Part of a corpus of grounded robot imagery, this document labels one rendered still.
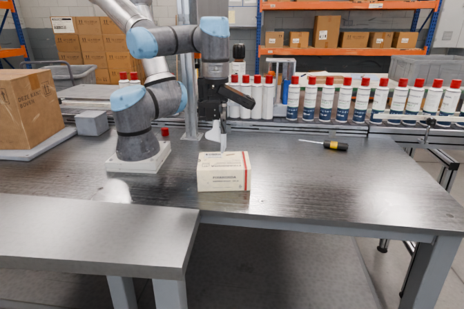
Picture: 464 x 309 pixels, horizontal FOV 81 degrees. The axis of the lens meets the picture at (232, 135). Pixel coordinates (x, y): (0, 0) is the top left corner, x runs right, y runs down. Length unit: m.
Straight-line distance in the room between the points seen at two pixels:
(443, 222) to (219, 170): 0.60
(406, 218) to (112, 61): 4.42
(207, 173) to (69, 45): 4.35
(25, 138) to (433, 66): 2.81
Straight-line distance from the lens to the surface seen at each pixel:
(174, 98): 1.00
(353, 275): 1.53
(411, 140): 1.44
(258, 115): 1.29
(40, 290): 1.61
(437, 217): 0.92
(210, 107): 0.76
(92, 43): 4.84
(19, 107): 1.27
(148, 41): 0.73
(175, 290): 0.73
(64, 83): 3.42
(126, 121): 0.95
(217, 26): 0.73
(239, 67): 1.84
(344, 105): 1.32
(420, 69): 2.81
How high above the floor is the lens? 1.30
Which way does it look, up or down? 22 degrees down
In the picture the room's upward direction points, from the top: straight up
